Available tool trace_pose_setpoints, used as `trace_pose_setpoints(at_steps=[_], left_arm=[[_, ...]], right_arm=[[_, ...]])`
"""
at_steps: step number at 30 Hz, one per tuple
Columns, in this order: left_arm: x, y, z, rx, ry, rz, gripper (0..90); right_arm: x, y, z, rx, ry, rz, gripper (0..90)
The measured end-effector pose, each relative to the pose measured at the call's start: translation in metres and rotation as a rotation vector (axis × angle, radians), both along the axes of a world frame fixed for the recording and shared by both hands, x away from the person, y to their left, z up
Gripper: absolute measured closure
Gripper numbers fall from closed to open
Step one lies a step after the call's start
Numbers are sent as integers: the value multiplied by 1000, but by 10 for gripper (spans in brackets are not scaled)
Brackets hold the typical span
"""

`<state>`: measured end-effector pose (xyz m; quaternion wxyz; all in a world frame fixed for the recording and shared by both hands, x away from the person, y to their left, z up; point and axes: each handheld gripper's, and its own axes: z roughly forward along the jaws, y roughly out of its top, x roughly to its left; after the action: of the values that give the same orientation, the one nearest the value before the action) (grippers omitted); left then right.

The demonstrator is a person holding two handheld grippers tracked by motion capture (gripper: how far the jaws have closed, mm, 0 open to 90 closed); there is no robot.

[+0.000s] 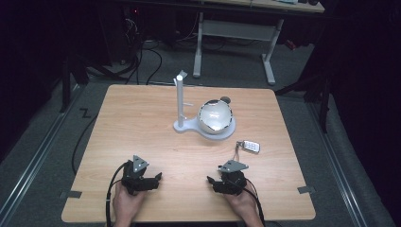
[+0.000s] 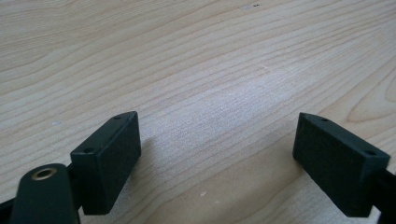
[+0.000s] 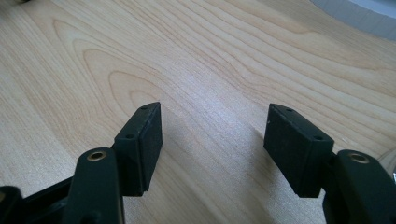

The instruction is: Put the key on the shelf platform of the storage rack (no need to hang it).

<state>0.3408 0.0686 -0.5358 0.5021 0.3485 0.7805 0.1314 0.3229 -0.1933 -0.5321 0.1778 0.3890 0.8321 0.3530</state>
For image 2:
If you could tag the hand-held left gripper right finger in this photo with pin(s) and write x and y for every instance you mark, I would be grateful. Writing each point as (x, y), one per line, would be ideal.
(336, 168)

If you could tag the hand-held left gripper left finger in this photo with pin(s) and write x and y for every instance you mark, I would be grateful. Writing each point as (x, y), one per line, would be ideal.
(106, 165)

